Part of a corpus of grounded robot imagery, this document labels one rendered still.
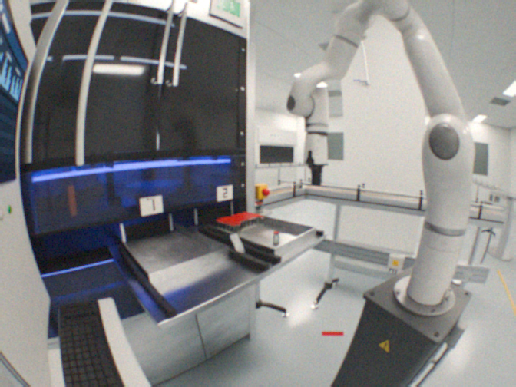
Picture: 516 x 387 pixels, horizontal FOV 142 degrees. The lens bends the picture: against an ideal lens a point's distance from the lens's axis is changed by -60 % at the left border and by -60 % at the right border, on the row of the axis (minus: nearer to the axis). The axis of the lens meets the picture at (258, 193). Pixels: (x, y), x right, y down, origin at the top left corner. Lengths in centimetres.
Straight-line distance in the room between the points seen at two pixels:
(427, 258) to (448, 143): 25
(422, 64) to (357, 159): 175
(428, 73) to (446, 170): 22
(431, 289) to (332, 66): 65
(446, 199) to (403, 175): 166
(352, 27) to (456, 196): 53
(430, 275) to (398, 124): 175
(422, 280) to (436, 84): 43
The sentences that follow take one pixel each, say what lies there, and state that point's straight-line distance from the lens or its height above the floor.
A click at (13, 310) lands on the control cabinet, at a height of 96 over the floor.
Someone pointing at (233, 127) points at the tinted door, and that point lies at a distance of 100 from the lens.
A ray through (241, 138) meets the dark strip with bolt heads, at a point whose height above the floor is 126.
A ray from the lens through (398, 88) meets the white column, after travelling 222.
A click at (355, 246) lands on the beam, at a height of 54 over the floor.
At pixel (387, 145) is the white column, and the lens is 213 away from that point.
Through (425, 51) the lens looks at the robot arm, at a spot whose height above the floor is 144.
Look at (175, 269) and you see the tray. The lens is 58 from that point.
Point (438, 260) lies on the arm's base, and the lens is 52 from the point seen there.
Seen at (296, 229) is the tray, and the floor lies 89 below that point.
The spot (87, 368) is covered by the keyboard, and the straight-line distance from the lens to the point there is 49.
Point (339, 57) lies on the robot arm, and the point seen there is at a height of 149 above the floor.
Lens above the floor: 118
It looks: 10 degrees down
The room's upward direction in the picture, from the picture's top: straight up
